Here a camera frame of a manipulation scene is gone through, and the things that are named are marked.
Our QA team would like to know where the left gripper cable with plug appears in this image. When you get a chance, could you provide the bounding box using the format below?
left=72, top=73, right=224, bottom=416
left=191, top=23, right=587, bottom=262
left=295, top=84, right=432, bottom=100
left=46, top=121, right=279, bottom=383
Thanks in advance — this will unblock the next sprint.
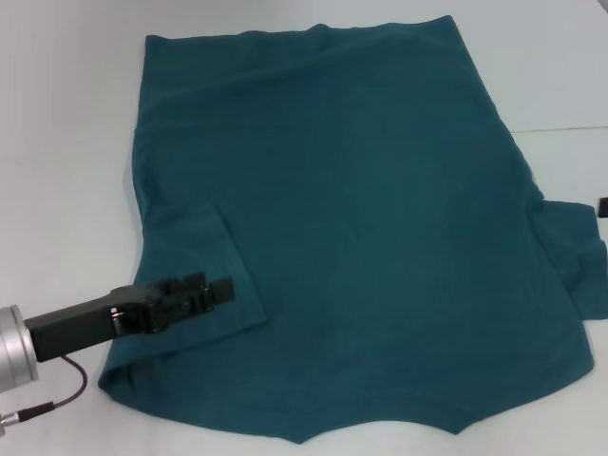
left=0, top=355, right=90, bottom=429

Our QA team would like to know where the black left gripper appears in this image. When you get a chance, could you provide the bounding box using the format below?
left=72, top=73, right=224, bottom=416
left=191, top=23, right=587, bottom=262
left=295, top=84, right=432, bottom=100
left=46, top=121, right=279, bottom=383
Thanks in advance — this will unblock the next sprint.
left=26, top=269, right=238, bottom=366

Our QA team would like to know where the teal blue t-shirt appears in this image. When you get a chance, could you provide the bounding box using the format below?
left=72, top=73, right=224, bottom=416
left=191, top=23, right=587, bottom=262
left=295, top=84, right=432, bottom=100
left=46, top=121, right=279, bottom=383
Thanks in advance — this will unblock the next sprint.
left=97, top=15, right=608, bottom=446

